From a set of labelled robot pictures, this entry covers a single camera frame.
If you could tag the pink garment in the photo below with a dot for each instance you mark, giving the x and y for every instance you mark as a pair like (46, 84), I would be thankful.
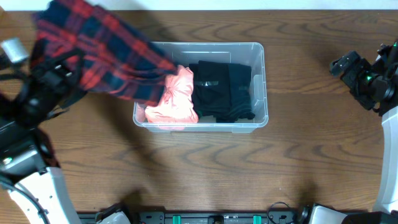
(175, 108)

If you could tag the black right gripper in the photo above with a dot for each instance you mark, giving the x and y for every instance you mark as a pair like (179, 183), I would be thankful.
(354, 77)

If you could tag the navy garment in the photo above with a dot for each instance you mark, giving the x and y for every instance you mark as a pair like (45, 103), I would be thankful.
(240, 81)

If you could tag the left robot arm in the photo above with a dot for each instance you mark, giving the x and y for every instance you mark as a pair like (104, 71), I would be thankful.
(29, 170)

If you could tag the red navy plaid shirt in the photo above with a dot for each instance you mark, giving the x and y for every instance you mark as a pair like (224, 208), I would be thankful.
(118, 59)

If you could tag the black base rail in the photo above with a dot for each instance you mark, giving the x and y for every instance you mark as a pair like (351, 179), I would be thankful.
(278, 217)

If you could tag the clear plastic storage bin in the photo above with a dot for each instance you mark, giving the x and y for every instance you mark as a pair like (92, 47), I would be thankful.
(245, 53)

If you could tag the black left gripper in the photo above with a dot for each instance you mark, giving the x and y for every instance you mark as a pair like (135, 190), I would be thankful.
(58, 72)

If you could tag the black garment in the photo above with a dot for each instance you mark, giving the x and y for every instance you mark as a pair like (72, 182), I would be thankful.
(211, 93)

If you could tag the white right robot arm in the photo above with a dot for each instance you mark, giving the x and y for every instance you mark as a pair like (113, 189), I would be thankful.
(385, 208)

